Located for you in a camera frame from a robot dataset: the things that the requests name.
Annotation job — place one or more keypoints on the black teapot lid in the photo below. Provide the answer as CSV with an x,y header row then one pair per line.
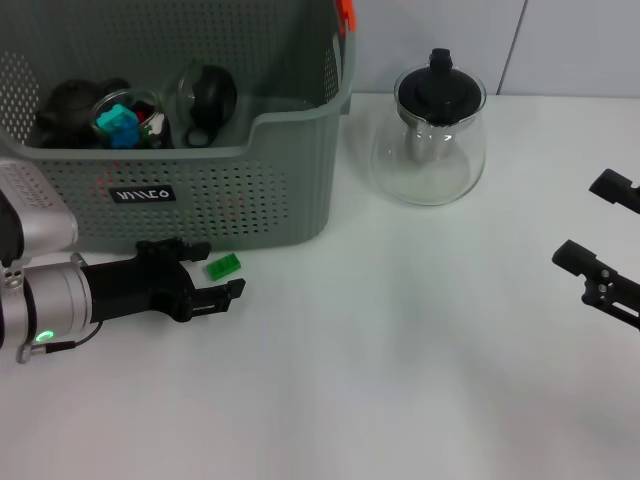
x,y
440,90

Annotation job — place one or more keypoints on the dark clay teapot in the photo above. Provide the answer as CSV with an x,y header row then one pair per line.
x,y
67,105

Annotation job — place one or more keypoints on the grey perforated storage bin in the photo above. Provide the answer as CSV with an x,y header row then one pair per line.
x,y
250,200

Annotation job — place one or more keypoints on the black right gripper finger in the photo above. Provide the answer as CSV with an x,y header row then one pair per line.
x,y
620,192
610,290

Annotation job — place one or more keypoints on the white translucent toy brick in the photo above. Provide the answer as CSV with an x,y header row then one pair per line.
x,y
157,122

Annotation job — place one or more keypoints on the blue square toy brick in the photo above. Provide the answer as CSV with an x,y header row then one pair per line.
x,y
125,138

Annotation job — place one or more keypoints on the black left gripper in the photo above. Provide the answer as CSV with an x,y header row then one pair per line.
x,y
135,290

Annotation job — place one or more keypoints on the glass teacup with black holder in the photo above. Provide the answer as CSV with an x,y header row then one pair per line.
x,y
210,97
100,107

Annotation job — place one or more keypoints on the clear glass teapot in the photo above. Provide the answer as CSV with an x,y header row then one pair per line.
x,y
430,175

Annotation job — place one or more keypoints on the teal toy brick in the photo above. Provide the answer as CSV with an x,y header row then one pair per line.
x,y
115,119

